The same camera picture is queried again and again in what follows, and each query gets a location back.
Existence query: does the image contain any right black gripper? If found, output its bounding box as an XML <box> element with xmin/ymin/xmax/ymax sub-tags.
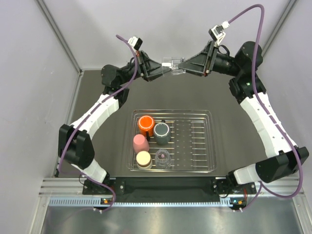
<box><xmin>177</xmin><ymin>41</ymin><xmax>241</xmax><ymax>78</ymax></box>

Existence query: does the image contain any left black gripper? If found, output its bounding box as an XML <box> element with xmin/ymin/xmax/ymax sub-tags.
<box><xmin>118</xmin><ymin>50</ymin><xmax>171</xmax><ymax>86</ymax></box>

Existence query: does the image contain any clear plastic cup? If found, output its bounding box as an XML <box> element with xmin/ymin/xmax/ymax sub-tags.
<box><xmin>155</xmin><ymin>149</ymin><xmax>172</xmax><ymax>170</ymax></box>
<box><xmin>161</xmin><ymin>57</ymin><xmax>186</xmax><ymax>77</ymax></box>

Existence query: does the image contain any orange mug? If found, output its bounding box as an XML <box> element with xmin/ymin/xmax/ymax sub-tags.
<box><xmin>137</xmin><ymin>115</ymin><xmax>155</xmax><ymax>141</ymax></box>

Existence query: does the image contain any dark grey ceramic mug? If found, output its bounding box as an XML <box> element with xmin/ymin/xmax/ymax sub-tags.
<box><xmin>153</xmin><ymin>122</ymin><xmax>171</xmax><ymax>145</ymax></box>

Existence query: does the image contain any pink plastic cup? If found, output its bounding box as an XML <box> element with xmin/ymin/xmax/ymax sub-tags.
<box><xmin>133</xmin><ymin>134</ymin><xmax>149</xmax><ymax>153</ymax></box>

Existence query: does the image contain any steel cup with sleeve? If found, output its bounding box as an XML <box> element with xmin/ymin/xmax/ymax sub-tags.
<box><xmin>136</xmin><ymin>151</ymin><xmax>153</xmax><ymax>169</ymax></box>

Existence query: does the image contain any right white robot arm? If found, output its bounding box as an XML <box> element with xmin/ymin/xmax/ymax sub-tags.
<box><xmin>178</xmin><ymin>40</ymin><xmax>309</xmax><ymax>194</ymax></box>

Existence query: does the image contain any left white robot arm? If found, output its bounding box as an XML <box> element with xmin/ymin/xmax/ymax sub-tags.
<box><xmin>58</xmin><ymin>51</ymin><xmax>172</xmax><ymax>194</ymax></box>

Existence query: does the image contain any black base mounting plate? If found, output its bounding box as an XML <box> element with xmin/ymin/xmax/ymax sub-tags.
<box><xmin>82</xmin><ymin>176</ymin><xmax>256</xmax><ymax>203</ymax></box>

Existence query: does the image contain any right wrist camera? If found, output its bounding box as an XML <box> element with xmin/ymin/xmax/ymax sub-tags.
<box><xmin>209</xmin><ymin>21</ymin><xmax>230</xmax><ymax>47</ymax></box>

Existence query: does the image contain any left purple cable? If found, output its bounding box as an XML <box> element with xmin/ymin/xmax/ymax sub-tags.
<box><xmin>58</xmin><ymin>34</ymin><xmax>139</xmax><ymax>203</ymax></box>

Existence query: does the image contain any purple cable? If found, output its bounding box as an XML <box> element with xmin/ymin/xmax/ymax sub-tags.
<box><xmin>58</xmin><ymin>34</ymin><xmax>139</xmax><ymax>203</ymax></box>
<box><xmin>226</xmin><ymin>4</ymin><xmax>305</xmax><ymax>198</ymax></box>

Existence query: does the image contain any wire dish rack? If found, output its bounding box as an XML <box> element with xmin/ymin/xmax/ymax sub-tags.
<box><xmin>123</xmin><ymin>110</ymin><xmax>216</xmax><ymax>173</ymax></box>

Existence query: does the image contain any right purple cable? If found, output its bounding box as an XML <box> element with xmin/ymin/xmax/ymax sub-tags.
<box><xmin>226</xmin><ymin>4</ymin><xmax>305</xmax><ymax>198</ymax></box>

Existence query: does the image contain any grey slotted cable duct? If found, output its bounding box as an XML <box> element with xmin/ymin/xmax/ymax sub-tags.
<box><xmin>48</xmin><ymin>196</ymin><xmax>244</xmax><ymax>208</ymax></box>

